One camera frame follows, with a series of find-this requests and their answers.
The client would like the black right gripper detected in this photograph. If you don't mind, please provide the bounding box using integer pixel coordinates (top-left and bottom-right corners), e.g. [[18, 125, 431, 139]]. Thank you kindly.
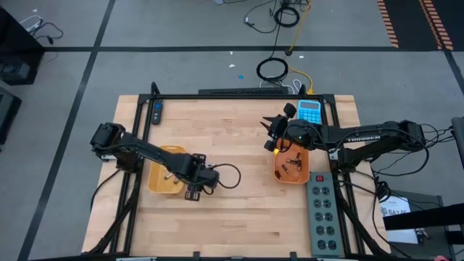
[[260, 102, 297, 152]]

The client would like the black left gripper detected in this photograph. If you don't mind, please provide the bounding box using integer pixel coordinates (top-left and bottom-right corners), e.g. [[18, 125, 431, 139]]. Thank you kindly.
[[183, 153, 221, 202]]

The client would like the orange plastic bin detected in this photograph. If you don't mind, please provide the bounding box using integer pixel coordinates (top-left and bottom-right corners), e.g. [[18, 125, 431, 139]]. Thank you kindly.
[[273, 139, 312, 185]]

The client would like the blue calculator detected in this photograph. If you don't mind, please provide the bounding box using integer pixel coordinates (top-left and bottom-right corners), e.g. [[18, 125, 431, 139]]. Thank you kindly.
[[296, 99, 323, 125]]

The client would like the yellow plastic bin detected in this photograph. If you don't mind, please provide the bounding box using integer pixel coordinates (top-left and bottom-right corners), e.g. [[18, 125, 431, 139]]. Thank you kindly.
[[147, 144, 188, 196]]

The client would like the black ribbed bar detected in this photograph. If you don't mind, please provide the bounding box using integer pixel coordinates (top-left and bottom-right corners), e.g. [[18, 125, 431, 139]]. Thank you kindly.
[[198, 86, 290, 96]]

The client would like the black remote control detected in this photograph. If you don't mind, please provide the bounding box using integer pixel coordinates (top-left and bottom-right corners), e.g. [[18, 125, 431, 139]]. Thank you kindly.
[[151, 98, 165, 126]]

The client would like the grey power strip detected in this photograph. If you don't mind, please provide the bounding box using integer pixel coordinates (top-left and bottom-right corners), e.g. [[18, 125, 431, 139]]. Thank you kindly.
[[306, 171, 346, 259]]

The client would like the white printed sign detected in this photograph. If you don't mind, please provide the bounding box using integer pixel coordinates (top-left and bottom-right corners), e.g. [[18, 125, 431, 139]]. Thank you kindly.
[[378, 195, 412, 218]]

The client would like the black mat with orange stripes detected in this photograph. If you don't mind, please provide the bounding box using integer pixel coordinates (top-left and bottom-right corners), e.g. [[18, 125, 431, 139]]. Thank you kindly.
[[376, 0, 454, 51]]

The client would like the grey cart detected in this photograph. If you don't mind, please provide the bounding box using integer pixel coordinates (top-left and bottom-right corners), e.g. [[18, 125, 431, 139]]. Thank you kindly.
[[376, 190, 456, 261]]

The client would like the black desk beam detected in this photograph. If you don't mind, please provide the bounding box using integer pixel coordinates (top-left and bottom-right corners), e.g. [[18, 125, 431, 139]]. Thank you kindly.
[[383, 202, 464, 231]]

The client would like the black chair edge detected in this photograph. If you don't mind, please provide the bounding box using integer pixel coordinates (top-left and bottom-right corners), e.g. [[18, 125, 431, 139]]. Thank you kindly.
[[450, 116, 464, 170]]

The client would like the dark equipment box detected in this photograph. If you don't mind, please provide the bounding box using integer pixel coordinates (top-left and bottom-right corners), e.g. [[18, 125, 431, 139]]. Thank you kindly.
[[0, 86, 22, 145]]

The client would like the black cabinet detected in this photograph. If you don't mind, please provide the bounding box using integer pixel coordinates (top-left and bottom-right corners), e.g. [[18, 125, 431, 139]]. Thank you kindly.
[[0, 6, 45, 86]]

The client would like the black aluminium table frame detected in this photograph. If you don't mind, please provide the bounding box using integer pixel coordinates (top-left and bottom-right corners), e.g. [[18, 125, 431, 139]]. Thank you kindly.
[[86, 81, 392, 261]]

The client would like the large black cable coil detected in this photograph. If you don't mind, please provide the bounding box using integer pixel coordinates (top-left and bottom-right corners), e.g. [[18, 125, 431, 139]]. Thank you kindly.
[[256, 57, 290, 83]]

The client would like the yellow curved cable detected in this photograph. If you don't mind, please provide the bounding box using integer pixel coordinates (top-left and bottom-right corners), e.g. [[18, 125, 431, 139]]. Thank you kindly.
[[289, 66, 315, 96]]

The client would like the black hanging cable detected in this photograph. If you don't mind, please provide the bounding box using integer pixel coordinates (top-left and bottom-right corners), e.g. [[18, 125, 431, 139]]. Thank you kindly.
[[270, 0, 283, 61]]

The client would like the black cable with white plug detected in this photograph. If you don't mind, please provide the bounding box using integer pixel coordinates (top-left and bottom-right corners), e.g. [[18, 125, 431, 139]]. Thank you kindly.
[[243, 0, 278, 35]]

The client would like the yellow hanging cable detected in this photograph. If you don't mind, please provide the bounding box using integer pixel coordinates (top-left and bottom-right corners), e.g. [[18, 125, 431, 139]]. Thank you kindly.
[[288, 0, 313, 55]]

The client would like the black left arm base cable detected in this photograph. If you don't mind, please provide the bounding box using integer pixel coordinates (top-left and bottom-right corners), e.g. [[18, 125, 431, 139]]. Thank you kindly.
[[89, 168, 123, 212]]

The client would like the small black cable coil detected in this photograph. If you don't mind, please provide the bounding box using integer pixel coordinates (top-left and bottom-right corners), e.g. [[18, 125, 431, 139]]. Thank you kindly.
[[273, 6, 301, 28]]

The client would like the black cable bundle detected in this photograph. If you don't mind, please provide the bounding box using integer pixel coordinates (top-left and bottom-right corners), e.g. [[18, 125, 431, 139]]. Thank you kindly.
[[369, 123, 458, 204]]

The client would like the black and white cable tangle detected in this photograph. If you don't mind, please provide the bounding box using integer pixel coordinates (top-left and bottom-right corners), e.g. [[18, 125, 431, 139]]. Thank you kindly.
[[20, 14, 65, 46]]

